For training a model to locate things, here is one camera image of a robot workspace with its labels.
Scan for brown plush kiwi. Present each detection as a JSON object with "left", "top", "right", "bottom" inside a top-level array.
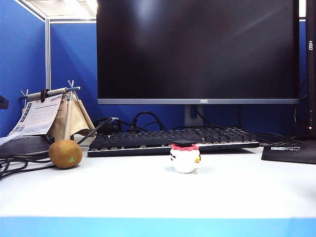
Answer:
[{"left": 48, "top": 139, "right": 83, "bottom": 170}]

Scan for white doll with flat hat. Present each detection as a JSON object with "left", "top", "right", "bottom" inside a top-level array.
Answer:
[{"left": 169, "top": 139, "right": 203, "bottom": 173}]

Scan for black flat notebook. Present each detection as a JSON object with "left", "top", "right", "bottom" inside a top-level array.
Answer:
[{"left": 0, "top": 135, "right": 54, "bottom": 158}]

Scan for black mechanical keyboard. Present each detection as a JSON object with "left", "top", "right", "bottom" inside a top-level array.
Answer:
[{"left": 87, "top": 126, "right": 260, "bottom": 158}]

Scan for silver monitor stand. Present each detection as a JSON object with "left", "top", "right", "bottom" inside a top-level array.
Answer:
[{"left": 184, "top": 104, "right": 204, "bottom": 128}]

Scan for black power adapter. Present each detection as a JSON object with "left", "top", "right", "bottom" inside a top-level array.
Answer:
[{"left": 95, "top": 118, "right": 122, "bottom": 135}]

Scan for black AOC computer monitor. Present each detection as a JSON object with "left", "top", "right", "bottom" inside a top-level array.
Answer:
[{"left": 96, "top": 0, "right": 301, "bottom": 105}]

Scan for beige canvas tent calendar stand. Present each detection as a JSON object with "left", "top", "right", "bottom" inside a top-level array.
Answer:
[{"left": 19, "top": 79, "right": 96, "bottom": 147}]

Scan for white calendar sheet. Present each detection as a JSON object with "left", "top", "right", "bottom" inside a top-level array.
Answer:
[{"left": 8, "top": 93, "right": 63, "bottom": 137}]

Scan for black mouse pad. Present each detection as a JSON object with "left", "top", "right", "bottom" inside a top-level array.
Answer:
[{"left": 261, "top": 144, "right": 316, "bottom": 165}]

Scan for black HSD monitor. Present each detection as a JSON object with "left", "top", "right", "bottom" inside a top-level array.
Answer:
[{"left": 305, "top": 0, "right": 316, "bottom": 137}]

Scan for black looped cable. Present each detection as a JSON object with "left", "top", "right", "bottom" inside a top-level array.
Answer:
[{"left": 127, "top": 111, "right": 166, "bottom": 132}]

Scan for black cable with silver plug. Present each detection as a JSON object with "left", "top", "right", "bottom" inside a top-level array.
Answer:
[{"left": 77, "top": 117, "right": 119, "bottom": 145}]

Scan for black thin desk cables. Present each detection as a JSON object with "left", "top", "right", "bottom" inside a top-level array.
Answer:
[{"left": 256, "top": 132, "right": 305, "bottom": 147}]

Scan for aluminium partition post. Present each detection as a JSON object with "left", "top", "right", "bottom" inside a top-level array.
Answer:
[{"left": 44, "top": 18, "right": 52, "bottom": 91}]

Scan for aluminium partition rail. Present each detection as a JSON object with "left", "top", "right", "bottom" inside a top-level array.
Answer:
[{"left": 14, "top": 0, "right": 97, "bottom": 24}]

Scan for black cable bundle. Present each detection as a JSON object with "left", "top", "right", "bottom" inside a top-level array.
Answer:
[{"left": 0, "top": 155, "right": 54, "bottom": 181}]

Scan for black hanging monitor cable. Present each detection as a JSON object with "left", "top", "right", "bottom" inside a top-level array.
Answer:
[{"left": 293, "top": 80, "right": 308, "bottom": 129}]

